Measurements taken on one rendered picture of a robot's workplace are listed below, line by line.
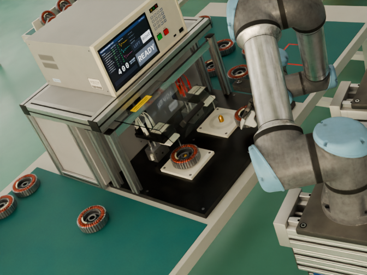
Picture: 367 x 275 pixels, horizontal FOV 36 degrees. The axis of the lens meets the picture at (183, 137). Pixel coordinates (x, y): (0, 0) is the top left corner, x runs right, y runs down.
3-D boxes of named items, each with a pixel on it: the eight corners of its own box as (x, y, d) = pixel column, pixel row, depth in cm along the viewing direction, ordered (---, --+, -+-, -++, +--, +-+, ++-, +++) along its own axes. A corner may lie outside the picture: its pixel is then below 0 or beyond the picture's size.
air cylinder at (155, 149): (170, 150, 220) (165, 139, 217) (158, 162, 216) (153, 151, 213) (160, 148, 224) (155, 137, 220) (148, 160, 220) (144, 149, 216)
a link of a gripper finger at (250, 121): (249, 137, 203) (261, 116, 199) (235, 129, 205) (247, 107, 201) (252, 135, 206) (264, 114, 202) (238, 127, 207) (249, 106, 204)
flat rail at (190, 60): (213, 43, 226) (211, 37, 224) (114, 141, 193) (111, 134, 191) (211, 43, 227) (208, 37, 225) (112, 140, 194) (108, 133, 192)
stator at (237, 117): (270, 111, 210) (267, 103, 208) (255, 130, 204) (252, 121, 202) (246, 109, 218) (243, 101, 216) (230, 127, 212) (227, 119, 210)
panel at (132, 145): (202, 85, 250) (182, 27, 233) (106, 185, 215) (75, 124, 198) (200, 85, 251) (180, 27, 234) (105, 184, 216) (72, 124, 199)
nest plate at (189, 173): (214, 153, 210) (213, 150, 210) (191, 180, 202) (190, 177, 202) (184, 146, 220) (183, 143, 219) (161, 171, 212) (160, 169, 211)
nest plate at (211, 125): (248, 114, 223) (247, 112, 222) (228, 138, 215) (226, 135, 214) (217, 109, 232) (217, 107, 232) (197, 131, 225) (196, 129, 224)
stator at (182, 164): (197, 146, 215) (195, 139, 213) (203, 163, 206) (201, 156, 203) (170, 156, 215) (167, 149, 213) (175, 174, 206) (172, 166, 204)
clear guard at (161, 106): (218, 102, 193) (213, 88, 189) (177, 147, 180) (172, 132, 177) (149, 91, 213) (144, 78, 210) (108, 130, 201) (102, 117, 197)
